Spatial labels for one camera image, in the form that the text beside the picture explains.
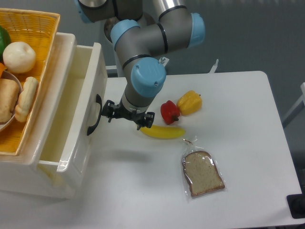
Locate white round bun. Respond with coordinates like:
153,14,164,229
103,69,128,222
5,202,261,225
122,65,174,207
2,42,36,73

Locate white plastic fork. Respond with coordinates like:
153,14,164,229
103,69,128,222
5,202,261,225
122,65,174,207
209,59,219,73

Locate white top drawer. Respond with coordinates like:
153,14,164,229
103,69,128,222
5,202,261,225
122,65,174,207
38,43,107,173

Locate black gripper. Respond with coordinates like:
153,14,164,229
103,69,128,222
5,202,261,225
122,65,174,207
102,100,155,130

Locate yellow toy bell pepper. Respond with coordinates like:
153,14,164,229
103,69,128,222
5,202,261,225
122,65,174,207
176,90,203,115

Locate yellow toy banana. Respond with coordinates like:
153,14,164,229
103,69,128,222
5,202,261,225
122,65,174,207
140,125,185,139

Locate black device at edge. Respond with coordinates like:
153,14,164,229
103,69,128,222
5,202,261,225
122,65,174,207
286,194,305,219

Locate tan loaf bread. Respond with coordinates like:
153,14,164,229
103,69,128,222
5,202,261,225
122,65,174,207
0,78,20,123

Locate bagged bread slice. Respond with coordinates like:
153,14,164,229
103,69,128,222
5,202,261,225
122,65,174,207
182,139,225,198

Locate white drawer cabinet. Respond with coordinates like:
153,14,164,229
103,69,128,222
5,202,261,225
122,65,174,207
0,32,96,200

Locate orange toy piece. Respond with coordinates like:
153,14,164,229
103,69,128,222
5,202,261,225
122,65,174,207
0,63,7,77

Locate white frame at right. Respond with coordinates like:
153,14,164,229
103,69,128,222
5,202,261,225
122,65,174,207
282,83,305,128

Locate beige bread roll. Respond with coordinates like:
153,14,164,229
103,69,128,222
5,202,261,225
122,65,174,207
15,77,38,123

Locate black top drawer handle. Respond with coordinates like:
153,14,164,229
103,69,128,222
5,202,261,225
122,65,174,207
87,94,103,136

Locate red toy bell pepper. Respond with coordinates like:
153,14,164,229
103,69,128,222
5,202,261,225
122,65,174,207
160,100,180,125

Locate grey bowl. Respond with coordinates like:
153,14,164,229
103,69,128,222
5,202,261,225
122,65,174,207
0,71,22,132

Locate green toy vegetable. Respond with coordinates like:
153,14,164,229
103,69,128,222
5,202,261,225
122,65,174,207
0,26,11,62

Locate yellow wicker basket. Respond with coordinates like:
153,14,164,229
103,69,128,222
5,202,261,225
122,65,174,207
0,8,60,156

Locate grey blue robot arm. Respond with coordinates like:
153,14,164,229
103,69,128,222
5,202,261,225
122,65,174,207
75,0,205,128

